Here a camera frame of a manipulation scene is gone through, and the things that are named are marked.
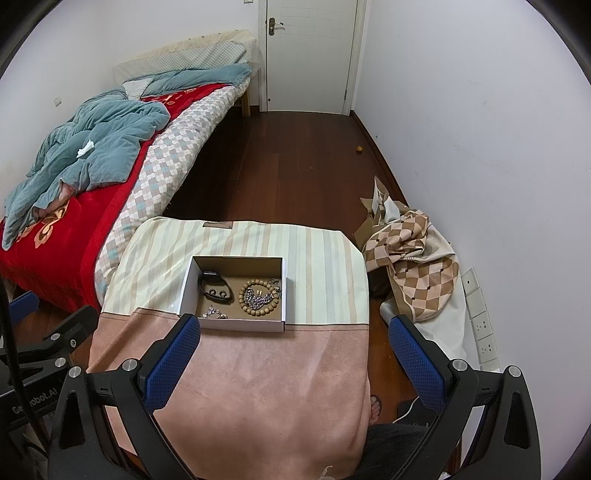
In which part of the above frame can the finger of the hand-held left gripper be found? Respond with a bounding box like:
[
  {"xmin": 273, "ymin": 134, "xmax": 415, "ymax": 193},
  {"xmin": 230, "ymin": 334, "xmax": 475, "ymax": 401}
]
[
  {"xmin": 0, "ymin": 305, "xmax": 100, "ymax": 374},
  {"xmin": 8, "ymin": 291, "xmax": 41, "ymax": 326}
]

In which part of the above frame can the brown diamond pattern cloth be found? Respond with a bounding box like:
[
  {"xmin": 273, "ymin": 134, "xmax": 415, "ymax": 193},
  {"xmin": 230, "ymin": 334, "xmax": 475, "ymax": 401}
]
[{"xmin": 361, "ymin": 210, "xmax": 467, "ymax": 370}]

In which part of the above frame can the white cardboard box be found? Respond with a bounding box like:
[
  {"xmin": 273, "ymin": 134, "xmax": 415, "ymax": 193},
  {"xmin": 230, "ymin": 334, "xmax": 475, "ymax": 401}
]
[{"xmin": 178, "ymin": 255, "xmax": 288, "ymax": 333}]

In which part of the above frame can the wooden bed frame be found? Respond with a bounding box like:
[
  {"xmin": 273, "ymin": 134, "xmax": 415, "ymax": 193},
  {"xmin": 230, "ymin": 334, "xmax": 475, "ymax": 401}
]
[{"xmin": 239, "ymin": 65, "xmax": 266, "ymax": 118}]

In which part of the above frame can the bed with red blanket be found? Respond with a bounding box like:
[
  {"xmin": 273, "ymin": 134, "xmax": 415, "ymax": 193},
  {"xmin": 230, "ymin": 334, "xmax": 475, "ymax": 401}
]
[{"xmin": 0, "ymin": 83, "xmax": 222, "ymax": 315}]

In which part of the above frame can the black smart band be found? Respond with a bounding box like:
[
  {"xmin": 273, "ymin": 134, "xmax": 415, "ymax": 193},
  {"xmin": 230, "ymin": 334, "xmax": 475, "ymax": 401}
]
[{"xmin": 198, "ymin": 270, "xmax": 236, "ymax": 305}]

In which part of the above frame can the checkered bed sheet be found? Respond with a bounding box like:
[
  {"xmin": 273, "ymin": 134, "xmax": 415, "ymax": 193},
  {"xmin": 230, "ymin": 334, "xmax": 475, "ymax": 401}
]
[{"xmin": 95, "ymin": 85, "xmax": 252, "ymax": 301}]

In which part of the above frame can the white door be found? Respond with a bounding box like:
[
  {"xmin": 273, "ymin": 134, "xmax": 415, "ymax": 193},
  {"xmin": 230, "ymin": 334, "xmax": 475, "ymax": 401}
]
[{"xmin": 265, "ymin": 0, "xmax": 358, "ymax": 116}]

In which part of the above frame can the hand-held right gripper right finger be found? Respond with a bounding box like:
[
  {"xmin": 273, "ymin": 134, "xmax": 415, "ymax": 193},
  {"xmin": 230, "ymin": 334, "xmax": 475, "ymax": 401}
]
[{"xmin": 389, "ymin": 315, "xmax": 542, "ymax": 480}]

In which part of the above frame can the white cable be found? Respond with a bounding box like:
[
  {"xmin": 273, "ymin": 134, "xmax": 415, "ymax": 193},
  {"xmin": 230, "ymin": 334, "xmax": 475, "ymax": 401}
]
[{"xmin": 392, "ymin": 397, "xmax": 419, "ymax": 423}]

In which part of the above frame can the silver chain bracelet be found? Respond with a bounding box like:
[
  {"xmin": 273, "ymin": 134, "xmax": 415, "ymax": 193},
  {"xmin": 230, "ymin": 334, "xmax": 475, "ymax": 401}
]
[{"xmin": 244, "ymin": 284, "xmax": 282, "ymax": 312}]

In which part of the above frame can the teal quilt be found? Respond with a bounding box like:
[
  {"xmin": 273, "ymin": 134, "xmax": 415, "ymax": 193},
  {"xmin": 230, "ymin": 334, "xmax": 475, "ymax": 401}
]
[{"xmin": 2, "ymin": 64, "xmax": 252, "ymax": 250}]

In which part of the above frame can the grid pattern pillow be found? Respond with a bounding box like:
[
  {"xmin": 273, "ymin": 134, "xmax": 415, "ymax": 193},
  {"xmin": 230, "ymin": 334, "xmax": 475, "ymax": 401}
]
[{"xmin": 113, "ymin": 30, "xmax": 257, "ymax": 86}]

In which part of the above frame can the wooden bead bracelet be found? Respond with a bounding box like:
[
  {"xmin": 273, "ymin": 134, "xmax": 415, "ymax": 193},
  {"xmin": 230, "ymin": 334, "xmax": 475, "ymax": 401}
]
[{"xmin": 239, "ymin": 278, "xmax": 282, "ymax": 319}]

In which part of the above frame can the striped and pink tablecloth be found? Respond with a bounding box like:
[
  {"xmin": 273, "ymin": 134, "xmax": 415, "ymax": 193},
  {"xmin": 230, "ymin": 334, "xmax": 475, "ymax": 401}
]
[{"xmin": 87, "ymin": 217, "xmax": 372, "ymax": 480}]

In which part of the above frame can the white power strip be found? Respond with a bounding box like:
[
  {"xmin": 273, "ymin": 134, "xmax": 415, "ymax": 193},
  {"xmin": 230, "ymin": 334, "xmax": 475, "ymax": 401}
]
[{"xmin": 462, "ymin": 268, "xmax": 501, "ymax": 372}]

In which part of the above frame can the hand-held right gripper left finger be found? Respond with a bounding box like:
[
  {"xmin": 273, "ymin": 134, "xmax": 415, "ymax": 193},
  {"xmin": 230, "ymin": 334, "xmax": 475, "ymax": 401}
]
[{"xmin": 47, "ymin": 313, "xmax": 201, "ymax": 480}]

